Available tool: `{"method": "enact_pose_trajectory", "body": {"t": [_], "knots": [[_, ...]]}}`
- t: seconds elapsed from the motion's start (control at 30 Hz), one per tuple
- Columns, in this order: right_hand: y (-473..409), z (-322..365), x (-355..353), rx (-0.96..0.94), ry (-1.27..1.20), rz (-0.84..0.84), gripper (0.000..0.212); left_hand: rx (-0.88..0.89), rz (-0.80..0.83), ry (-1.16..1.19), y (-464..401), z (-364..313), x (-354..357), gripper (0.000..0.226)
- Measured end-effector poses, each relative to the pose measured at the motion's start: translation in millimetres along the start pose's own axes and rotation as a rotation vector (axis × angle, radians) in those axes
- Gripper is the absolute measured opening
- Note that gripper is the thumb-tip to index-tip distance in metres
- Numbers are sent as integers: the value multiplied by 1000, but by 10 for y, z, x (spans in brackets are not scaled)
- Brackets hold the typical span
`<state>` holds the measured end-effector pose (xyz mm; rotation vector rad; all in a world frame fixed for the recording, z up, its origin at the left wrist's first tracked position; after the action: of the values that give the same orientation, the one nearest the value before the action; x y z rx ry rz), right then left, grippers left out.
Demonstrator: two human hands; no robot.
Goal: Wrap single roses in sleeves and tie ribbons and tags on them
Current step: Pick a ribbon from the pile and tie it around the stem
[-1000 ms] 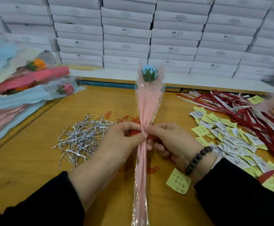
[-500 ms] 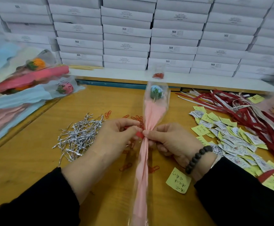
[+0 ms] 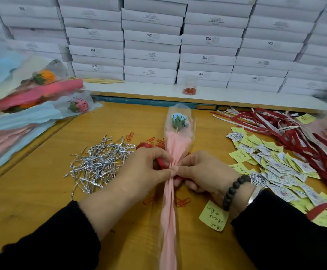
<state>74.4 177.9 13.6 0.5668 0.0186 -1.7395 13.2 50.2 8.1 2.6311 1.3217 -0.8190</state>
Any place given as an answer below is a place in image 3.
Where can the person's right hand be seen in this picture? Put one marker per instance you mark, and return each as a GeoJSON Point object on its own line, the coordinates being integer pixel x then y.
{"type": "Point", "coordinates": [208, 174]}

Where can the person's left hand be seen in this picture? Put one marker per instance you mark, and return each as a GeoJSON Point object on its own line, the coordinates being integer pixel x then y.
{"type": "Point", "coordinates": [127, 185]}

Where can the single red ribbon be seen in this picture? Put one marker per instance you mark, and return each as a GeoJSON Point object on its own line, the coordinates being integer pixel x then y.
{"type": "Point", "coordinates": [160, 163]}

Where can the blue flower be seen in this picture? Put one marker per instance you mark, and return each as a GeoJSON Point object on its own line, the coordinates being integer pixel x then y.
{"type": "Point", "coordinates": [177, 137]}

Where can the pile of yellow white tags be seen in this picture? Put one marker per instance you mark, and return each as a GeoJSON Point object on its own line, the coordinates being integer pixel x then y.
{"type": "Point", "coordinates": [270, 168]}

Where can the pile of red ribbons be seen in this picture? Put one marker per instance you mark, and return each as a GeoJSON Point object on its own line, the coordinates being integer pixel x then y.
{"type": "Point", "coordinates": [298, 135]}

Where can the pile of flowers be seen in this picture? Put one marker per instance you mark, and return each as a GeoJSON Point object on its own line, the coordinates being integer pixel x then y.
{"type": "Point", "coordinates": [17, 112]}

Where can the person's right forearm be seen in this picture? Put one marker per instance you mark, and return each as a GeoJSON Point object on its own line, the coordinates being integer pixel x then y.
{"type": "Point", "coordinates": [290, 236]}

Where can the person's left forearm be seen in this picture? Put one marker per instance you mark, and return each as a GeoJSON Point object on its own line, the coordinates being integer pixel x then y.
{"type": "Point", "coordinates": [42, 241]}

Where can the pile of silver twist ties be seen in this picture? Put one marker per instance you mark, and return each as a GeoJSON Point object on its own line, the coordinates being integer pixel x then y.
{"type": "Point", "coordinates": [99, 160]}

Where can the pile of orange paper clips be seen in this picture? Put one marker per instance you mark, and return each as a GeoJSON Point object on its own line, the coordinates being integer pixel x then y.
{"type": "Point", "coordinates": [180, 200]}

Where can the small bag of red clips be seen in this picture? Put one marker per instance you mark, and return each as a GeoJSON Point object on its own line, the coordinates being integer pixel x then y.
{"type": "Point", "coordinates": [189, 91]}

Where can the long white board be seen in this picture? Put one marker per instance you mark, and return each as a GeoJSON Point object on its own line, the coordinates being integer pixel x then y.
{"type": "Point", "coordinates": [248, 95]}

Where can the wooden sticks bundle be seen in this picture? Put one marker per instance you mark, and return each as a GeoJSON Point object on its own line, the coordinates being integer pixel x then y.
{"type": "Point", "coordinates": [103, 81]}

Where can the wall of stacked white boxes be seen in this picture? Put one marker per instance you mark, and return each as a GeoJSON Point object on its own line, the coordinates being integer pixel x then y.
{"type": "Point", "coordinates": [152, 36]}

